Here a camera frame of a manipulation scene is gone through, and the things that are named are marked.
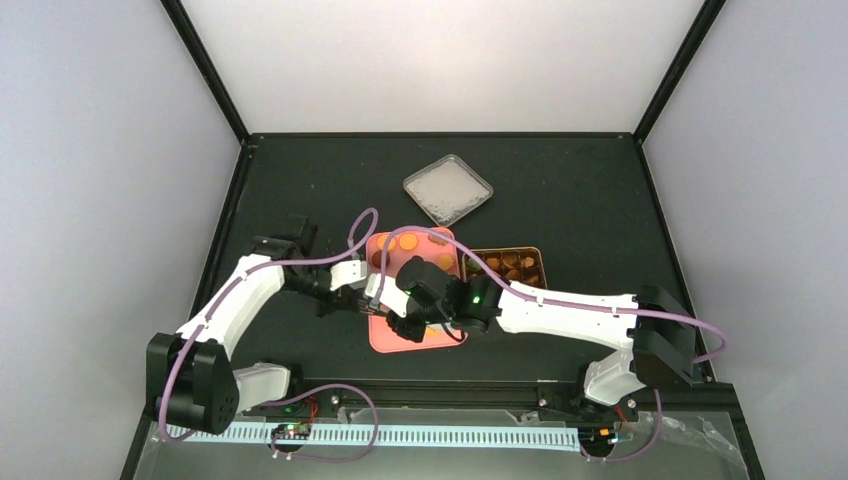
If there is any pink plastic tray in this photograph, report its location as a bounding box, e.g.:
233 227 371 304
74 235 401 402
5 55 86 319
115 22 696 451
366 227 464 354

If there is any gold cookie tin box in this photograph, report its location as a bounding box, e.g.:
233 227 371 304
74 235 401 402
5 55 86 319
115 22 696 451
472 246 548 289

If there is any clear plastic lid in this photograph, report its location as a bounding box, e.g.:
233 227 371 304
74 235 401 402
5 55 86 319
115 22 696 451
402 154 494 227

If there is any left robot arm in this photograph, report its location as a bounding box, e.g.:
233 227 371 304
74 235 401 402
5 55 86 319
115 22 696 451
145 208 378 443

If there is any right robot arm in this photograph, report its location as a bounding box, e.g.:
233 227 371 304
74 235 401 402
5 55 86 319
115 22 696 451
365 256 696 419

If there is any orange round cookie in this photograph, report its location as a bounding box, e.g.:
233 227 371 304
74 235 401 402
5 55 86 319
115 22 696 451
376 234 396 252
397 233 419 252

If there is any beige round cookie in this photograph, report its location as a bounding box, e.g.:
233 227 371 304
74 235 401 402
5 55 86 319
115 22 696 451
436 254 455 272

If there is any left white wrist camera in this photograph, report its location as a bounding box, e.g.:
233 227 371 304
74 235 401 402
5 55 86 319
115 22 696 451
329 260 370 291

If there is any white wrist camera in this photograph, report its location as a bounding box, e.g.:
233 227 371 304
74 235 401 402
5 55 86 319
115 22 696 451
329 260 370 291
363 273 410 318

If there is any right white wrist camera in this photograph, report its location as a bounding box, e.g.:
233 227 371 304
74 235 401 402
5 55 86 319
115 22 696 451
363 273 410 318

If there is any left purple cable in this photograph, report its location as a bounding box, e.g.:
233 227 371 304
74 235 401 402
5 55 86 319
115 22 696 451
155 207 381 464

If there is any purple cable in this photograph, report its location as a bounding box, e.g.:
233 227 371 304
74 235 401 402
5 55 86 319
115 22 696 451
155 207 381 464
370 225 729 464

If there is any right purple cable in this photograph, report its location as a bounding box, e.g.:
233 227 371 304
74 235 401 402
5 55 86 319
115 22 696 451
370 225 729 464

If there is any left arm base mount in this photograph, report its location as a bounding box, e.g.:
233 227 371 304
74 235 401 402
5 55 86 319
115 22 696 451
241 390 342 420

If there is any white slotted cable duct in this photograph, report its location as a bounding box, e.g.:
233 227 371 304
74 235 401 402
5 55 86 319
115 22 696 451
187 421 581 452

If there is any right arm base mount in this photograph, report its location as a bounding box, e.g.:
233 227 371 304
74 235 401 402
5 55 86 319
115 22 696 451
535 382 638 426

